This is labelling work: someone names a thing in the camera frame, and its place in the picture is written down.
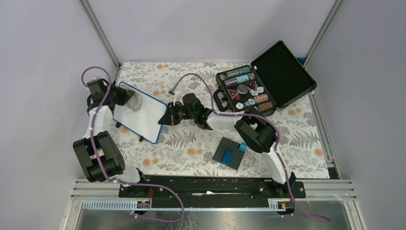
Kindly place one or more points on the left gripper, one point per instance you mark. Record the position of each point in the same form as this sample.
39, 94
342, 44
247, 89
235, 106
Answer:
125, 94

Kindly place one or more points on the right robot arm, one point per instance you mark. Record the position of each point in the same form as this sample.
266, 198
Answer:
258, 132

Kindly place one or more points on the blue framed whiteboard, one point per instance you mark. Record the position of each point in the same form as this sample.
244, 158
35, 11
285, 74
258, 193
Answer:
143, 121

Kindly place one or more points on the light blue lego brick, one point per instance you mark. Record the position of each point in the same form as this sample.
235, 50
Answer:
243, 147

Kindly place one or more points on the grey mesh sponge eraser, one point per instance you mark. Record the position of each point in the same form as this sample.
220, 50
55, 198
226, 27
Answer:
134, 102

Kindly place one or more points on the black poker chip case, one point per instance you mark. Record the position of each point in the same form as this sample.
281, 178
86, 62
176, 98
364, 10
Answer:
274, 80

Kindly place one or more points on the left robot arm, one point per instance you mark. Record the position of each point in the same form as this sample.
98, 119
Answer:
97, 152

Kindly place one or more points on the dark blue lego brick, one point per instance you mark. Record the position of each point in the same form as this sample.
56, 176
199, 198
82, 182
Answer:
227, 158

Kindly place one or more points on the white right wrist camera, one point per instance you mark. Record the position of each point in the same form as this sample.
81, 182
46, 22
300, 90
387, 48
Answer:
178, 99

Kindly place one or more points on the floral table mat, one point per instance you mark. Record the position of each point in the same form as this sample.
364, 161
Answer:
188, 148

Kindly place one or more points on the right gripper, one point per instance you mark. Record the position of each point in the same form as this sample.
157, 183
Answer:
170, 118

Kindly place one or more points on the dark grey lego baseplate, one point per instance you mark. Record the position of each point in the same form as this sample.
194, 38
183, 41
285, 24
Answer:
227, 144

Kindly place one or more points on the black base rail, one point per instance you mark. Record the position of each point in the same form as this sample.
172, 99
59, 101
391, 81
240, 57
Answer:
211, 192

